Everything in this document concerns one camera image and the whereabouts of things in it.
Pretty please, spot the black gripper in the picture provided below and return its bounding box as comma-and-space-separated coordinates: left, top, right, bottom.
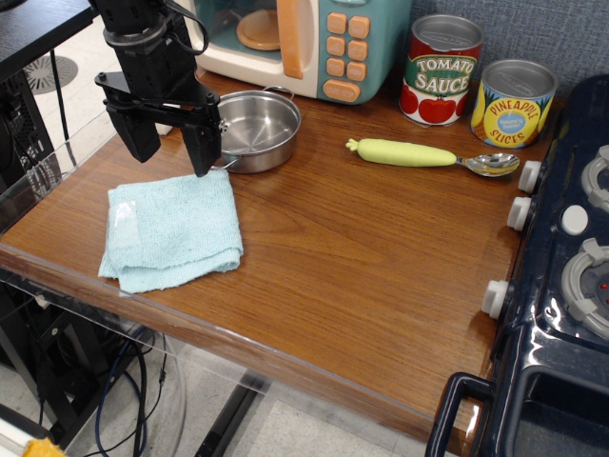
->
95, 12, 222, 177

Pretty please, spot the stainless steel pot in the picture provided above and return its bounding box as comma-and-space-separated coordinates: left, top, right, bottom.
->
212, 86, 302, 174

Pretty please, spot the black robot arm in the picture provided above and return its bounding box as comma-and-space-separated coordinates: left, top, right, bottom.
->
92, 1, 221, 177

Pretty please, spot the light blue folded towel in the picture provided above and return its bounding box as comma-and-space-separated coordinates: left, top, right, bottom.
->
98, 170, 244, 294

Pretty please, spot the black desk left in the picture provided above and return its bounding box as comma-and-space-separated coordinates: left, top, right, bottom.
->
1, 1, 97, 191

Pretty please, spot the toy microwave teal and cream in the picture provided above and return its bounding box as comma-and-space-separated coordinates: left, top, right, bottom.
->
182, 0, 411, 105

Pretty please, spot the tomato sauce can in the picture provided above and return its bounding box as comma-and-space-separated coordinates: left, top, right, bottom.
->
400, 14, 484, 126

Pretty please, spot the pineapple slices can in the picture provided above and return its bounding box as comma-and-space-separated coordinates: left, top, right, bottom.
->
471, 59, 559, 149

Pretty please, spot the white stove knob middle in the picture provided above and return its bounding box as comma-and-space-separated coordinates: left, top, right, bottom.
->
507, 197, 532, 231

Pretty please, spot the white stove knob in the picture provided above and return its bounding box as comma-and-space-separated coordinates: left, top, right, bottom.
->
519, 160, 542, 194
507, 197, 532, 231
481, 280, 509, 320

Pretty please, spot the white stove knob top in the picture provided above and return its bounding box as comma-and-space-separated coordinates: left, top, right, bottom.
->
519, 160, 542, 194

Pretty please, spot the white stove knob bottom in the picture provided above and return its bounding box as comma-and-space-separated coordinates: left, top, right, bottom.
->
481, 280, 509, 320

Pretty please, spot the dark blue toy stove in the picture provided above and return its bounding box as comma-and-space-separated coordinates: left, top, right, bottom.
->
426, 75, 608, 456

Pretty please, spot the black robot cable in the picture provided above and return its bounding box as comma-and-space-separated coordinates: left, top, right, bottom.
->
164, 0, 210, 56

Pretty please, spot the spoon with green carrot handle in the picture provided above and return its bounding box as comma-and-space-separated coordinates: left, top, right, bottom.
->
345, 138, 521, 177

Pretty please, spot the blue floor cable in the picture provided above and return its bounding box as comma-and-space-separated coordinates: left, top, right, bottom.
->
93, 328, 148, 453

